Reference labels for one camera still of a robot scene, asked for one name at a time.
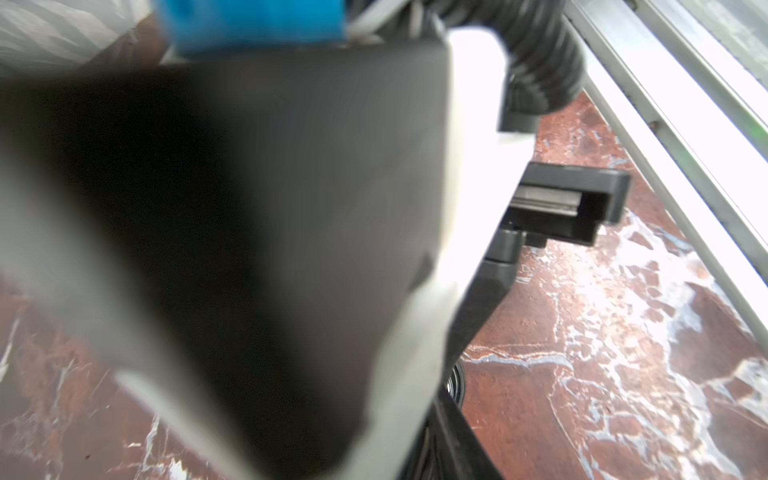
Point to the black stapler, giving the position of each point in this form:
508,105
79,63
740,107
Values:
567,203

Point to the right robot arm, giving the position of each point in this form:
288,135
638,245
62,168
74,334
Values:
545,74

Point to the aluminium front rail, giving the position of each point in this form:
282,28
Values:
684,85

